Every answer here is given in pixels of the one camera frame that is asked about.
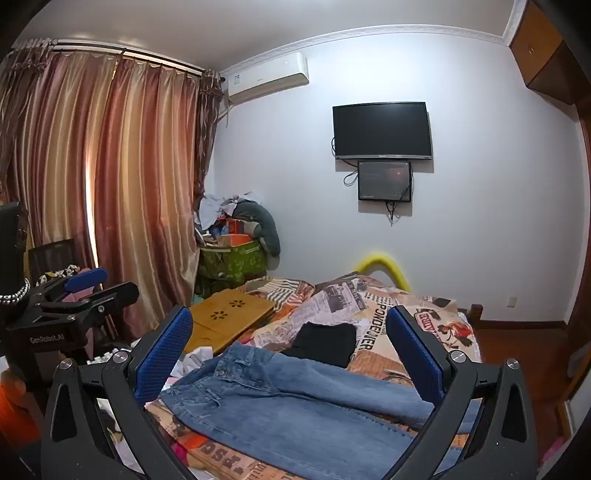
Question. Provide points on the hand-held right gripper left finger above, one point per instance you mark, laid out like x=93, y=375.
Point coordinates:
x=166, y=355

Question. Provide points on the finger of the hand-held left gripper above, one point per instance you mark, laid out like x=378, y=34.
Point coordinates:
x=85, y=279
x=115, y=297

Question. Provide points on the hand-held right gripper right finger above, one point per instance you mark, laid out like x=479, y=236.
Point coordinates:
x=415, y=355

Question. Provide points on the blue denim pants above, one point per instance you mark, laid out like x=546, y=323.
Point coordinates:
x=286, y=406

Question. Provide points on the person's left forearm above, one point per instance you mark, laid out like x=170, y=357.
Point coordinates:
x=16, y=406

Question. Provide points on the pile of white clothes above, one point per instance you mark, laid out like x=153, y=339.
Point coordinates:
x=194, y=362

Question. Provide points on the black mesh chair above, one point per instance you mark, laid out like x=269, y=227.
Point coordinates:
x=53, y=254

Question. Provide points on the bamboo lap table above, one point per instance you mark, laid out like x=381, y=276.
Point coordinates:
x=231, y=318

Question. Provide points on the bed with newspaper-print cover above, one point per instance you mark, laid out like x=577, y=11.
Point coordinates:
x=360, y=300

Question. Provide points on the black folded cloth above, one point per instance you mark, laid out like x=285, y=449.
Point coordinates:
x=323, y=344

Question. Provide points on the yellow foam tube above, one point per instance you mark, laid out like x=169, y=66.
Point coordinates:
x=375, y=258

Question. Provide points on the pink striped curtain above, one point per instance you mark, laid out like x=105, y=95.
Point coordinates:
x=51, y=152
x=152, y=194

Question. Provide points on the green patterned storage box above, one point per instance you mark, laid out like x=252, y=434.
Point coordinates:
x=235, y=261

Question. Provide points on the heap of light clothes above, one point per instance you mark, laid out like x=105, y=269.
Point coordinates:
x=214, y=205

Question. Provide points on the orange cardboard box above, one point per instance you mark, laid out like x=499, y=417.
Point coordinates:
x=238, y=230

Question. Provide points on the grey plush bundle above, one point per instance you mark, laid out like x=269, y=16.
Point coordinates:
x=263, y=221

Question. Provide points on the small black monitor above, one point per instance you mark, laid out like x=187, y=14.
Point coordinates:
x=384, y=181

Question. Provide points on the white air conditioner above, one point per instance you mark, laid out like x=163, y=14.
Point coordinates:
x=268, y=78

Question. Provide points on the wooden overhead cabinet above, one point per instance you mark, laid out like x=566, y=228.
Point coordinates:
x=540, y=41

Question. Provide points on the wooden bed frame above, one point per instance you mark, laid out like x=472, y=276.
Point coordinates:
x=475, y=314

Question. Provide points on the white wall socket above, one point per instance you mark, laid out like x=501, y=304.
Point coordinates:
x=510, y=302

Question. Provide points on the black wall television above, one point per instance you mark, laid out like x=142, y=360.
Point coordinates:
x=382, y=131

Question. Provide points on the curtain rail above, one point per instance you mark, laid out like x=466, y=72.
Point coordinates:
x=138, y=51

